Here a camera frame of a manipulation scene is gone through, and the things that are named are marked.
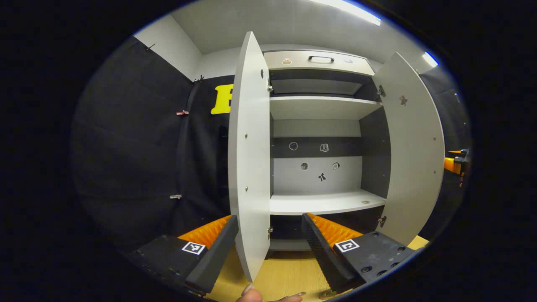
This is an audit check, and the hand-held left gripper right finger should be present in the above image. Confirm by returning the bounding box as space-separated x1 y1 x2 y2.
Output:
301 213 420 294

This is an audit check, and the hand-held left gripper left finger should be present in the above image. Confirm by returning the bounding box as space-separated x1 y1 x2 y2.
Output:
126 215 240 295

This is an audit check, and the white door with bar handle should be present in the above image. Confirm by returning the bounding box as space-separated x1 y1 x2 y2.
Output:
228 31 272 283

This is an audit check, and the white cabinet shelf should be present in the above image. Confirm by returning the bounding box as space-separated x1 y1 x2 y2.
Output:
269 96 383 120
269 189 387 216

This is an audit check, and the white cabinet drawer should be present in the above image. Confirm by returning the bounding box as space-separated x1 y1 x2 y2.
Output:
263 50 375 77

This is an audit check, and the black backdrop cloth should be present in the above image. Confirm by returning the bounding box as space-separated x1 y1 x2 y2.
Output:
70 36 472 252

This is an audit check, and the long ceiling light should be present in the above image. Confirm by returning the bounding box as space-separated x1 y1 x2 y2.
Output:
308 0 382 26

